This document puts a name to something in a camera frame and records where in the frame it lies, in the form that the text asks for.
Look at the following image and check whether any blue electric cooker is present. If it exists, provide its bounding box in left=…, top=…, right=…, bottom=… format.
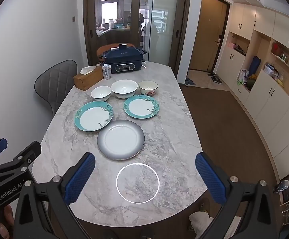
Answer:
left=100, top=44, right=147, bottom=74

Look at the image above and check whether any orange chair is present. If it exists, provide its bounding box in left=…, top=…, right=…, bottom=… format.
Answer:
left=96, top=43, right=136, bottom=63

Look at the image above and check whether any wooden tissue box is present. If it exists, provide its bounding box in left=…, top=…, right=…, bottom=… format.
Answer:
left=73, top=65, right=104, bottom=91

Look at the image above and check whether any white refrigerator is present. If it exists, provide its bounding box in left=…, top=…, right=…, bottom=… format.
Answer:
left=148, top=0, right=178, bottom=63

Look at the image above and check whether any large white bowl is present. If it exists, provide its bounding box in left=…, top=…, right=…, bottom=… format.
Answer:
left=111, top=80, right=138, bottom=99

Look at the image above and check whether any white tissue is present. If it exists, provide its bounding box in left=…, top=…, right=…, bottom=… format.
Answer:
left=80, top=66, right=96, bottom=75

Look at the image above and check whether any glass sliding door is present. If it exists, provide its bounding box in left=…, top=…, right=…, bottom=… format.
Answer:
left=83, top=0, right=141, bottom=66
left=138, top=0, right=193, bottom=68

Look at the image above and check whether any small white bowl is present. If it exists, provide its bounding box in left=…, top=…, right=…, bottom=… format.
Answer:
left=91, top=86, right=112, bottom=102

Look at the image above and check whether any white wall cabinet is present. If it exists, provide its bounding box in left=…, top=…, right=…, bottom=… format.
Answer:
left=224, top=2, right=289, bottom=161

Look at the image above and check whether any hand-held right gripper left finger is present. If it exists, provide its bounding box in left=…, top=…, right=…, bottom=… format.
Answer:
left=13, top=152, right=96, bottom=239

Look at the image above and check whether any white shopping bag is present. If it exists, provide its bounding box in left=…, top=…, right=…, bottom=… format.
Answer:
left=237, top=69, right=250, bottom=86

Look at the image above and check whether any grey quilted chair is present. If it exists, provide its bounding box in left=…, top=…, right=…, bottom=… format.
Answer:
left=34, top=60, right=78, bottom=117

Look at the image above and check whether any brown entrance door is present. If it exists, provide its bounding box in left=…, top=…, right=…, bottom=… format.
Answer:
left=189, top=0, right=231, bottom=72

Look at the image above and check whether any teal floral plate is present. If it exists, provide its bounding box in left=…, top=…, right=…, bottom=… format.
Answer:
left=123, top=95, right=160, bottom=119
left=75, top=101, right=114, bottom=131

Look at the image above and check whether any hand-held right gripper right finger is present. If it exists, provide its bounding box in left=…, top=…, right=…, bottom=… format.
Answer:
left=195, top=152, right=278, bottom=239

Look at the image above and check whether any grey rimmed plate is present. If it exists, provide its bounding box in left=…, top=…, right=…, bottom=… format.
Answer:
left=97, top=120, right=145, bottom=160

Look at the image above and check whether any blue folded item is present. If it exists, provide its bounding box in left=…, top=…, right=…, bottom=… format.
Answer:
left=251, top=56, right=261, bottom=76

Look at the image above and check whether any red bag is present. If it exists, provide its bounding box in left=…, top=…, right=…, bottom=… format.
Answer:
left=271, top=42, right=283, bottom=56

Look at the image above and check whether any small milk carton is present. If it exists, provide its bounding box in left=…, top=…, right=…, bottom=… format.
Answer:
left=102, top=64, right=112, bottom=80

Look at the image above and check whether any person's left hand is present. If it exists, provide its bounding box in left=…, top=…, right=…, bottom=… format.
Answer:
left=0, top=203, right=15, bottom=238

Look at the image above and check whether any white cloth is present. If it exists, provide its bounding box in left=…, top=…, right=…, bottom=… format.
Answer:
left=189, top=212, right=242, bottom=239

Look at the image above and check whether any floral cream bowl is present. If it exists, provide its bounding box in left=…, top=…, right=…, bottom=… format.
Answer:
left=138, top=80, right=158, bottom=96

